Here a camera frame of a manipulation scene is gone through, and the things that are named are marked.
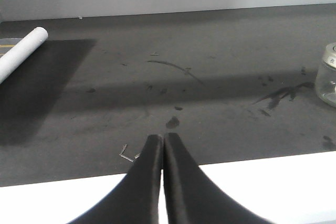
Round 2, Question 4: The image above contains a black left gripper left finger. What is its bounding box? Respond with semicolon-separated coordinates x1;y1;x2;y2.
71;135;163;223

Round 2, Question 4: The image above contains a glass jar with white lid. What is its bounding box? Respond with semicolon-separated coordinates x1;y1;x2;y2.
314;42;335;107

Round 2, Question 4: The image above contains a white plastic tube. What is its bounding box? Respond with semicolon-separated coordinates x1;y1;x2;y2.
1;27;48;83

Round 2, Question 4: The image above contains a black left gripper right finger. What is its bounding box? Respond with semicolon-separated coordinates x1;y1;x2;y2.
164;133;269;223

